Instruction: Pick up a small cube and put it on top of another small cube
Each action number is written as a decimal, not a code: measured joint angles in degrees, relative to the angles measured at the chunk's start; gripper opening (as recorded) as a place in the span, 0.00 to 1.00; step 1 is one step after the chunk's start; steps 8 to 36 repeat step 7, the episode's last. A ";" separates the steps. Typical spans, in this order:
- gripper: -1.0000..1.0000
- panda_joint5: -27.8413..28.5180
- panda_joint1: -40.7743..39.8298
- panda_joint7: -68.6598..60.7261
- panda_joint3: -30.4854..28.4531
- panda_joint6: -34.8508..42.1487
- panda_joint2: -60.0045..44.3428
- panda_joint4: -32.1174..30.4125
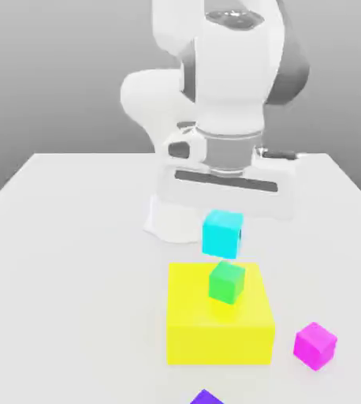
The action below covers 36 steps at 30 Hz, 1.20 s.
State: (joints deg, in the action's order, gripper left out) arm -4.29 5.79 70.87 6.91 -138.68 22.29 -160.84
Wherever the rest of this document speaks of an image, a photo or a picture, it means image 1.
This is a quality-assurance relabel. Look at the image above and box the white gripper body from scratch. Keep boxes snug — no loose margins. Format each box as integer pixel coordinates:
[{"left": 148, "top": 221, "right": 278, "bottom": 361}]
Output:
[{"left": 154, "top": 150, "right": 302, "bottom": 222}]

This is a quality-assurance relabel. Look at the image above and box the small cyan cube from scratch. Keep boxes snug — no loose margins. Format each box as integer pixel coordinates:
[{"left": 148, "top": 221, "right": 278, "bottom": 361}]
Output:
[{"left": 201, "top": 209, "right": 244, "bottom": 260}]

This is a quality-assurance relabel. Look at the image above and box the small green cube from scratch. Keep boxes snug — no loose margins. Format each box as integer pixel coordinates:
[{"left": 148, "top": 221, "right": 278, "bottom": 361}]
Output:
[{"left": 207, "top": 260, "right": 247, "bottom": 306}]

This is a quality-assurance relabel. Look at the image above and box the small magenta cube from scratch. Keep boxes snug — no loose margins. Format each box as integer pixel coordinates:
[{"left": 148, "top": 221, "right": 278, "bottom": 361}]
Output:
[{"left": 292, "top": 321, "right": 338, "bottom": 372}]

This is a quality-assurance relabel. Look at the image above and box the small purple cube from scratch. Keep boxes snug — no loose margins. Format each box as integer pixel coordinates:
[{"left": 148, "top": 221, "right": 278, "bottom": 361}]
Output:
[{"left": 188, "top": 388, "right": 225, "bottom": 404}]

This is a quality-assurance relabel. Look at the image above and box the large yellow box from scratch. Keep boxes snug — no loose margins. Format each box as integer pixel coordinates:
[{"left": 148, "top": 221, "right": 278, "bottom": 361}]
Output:
[{"left": 166, "top": 262, "right": 276, "bottom": 366}]

